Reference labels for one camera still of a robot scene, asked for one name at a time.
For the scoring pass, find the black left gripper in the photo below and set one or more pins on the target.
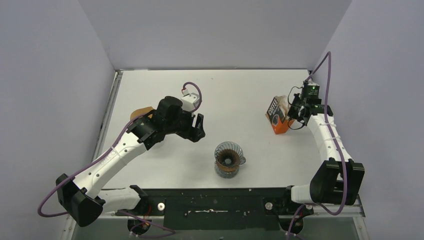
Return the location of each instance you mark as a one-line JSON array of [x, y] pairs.
[[191, 125]]

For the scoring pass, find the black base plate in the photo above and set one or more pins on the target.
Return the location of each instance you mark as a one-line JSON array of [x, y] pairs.
[[207, 209]]

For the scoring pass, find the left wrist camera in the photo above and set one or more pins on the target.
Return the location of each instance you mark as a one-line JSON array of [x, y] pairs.
[[190, 101]]

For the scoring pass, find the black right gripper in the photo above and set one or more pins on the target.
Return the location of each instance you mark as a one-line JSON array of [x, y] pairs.
[[291, 113]]

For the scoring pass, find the orange black coffee filter box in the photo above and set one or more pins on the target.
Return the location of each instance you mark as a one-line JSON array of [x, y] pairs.
[[277, 114]]

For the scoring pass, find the clear glass pitcher with handle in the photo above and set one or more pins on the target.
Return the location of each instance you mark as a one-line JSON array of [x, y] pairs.
[[228, 167]]

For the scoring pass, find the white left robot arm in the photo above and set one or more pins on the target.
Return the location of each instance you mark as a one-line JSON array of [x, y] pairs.
[[83, 194]]

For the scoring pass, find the small clear glass cup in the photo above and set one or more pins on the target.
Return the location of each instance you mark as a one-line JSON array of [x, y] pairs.
[[228, 149]]

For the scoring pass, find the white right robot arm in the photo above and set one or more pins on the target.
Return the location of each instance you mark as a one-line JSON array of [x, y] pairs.
[[339, 178]]

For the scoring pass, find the aluminium rail frame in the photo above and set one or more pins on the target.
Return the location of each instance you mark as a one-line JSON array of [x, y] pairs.
[[214, 150]]

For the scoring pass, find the brown paper coffee filter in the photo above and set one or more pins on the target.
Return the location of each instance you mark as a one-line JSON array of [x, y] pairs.
[[140, 112]]

